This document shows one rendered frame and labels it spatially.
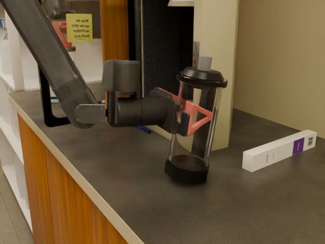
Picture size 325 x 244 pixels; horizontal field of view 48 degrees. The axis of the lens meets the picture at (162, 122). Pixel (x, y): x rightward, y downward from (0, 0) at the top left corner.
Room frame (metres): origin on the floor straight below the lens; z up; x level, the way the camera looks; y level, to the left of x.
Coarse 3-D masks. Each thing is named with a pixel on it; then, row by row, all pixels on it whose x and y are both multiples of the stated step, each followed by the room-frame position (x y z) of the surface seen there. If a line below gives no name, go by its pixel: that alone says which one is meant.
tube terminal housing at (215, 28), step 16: (208, 0) 0.90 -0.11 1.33; (224, 0) 0.92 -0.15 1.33; (208, 16) 0.90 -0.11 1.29; (224, 16) 0.93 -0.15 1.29; (208, 32) 0.90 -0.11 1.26; (224, 32) 0.93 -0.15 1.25; (208, 48) 0.90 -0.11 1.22; (224, 48) 0.93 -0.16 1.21; (192, 64) 0.91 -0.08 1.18; (224, 64) 0.93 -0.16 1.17; (224, 96) 0.93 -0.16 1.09; (224, 112) 0.93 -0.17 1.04; (160, 128) 1.04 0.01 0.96; (224, 128) 0.94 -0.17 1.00; (224, 144) 0.94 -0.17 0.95
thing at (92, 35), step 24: (48, 0) 0.98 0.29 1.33; (72, 0) 1.02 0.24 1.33; (96, 0) 1.07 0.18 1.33; (120, 0) 1.11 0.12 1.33; (72, 24) 1.02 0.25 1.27; (96, 24) 1.06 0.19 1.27; (120, 24) 1.11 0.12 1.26; (72, 48) 1.02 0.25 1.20; (96, 48) 1.06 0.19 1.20; (120, 48) 1.11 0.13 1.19; (96, 72) 1.06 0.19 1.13; (96, 96) 1.06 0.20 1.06; (120, 96) 1.11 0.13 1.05
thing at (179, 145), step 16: (208, 80) 0.71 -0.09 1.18; (224, 80) 0.74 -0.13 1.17; (192, 96) 0.72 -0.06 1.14; (208, 96) 0.71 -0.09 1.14; (208, 128) 0.72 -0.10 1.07; (176, 144) 0.72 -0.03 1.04; (192, 144) 0.71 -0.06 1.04; (208, 144) 0.72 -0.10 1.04; (176, 160) 0.72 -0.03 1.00; (192, 160) 0.71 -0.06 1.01; (208, 160) 0.73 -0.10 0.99
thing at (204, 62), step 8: (200, 56) 0.75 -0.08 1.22; (208, 56) 0.75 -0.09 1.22; (200, 64) 0.75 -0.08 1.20; (208, 64) 0.75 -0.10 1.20; (184, 72) 0.74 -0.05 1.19; (192, 72) 0.73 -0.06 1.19; (200, 72) 0.72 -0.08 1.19; (208, 72) 0.73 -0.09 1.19; (216, 72) 0.75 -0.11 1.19; (216, 80) 0.72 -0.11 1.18
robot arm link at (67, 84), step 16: (0, 0) 0.64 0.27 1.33; (16, 0) 0.64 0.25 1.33; (32, 0) 0.65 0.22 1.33; (16, 16) 0.64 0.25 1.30; (32, 16) 0.64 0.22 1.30; (32, 32) 0.64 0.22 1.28; (48, 32) 0.64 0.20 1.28; (32, 48) 0.64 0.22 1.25; (48, 48) 0.64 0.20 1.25; (64, 48) 0.66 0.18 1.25; (48, 64) 0.63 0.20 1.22; (64, 64) 0.64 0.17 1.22; (48, 80) 0.63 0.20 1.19; (64, 80) 0.63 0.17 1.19; (80, 80) 0.63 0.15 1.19; (64, 96) 0.62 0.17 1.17; (80, 96) 0.63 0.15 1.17; (64, 112) 0.62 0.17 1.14; (80, 128) 0.62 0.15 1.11
